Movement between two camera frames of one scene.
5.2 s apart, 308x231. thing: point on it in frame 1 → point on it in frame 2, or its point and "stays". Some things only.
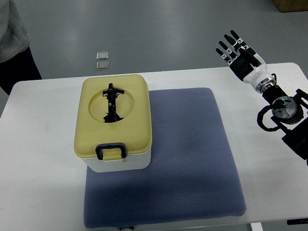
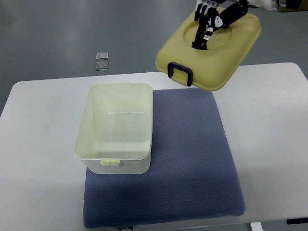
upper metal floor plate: x=102 y=56 stays
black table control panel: x=297 y=221 stays
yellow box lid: x=112 y=109 → x=210 y=70
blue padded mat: x=193 y=174 stays
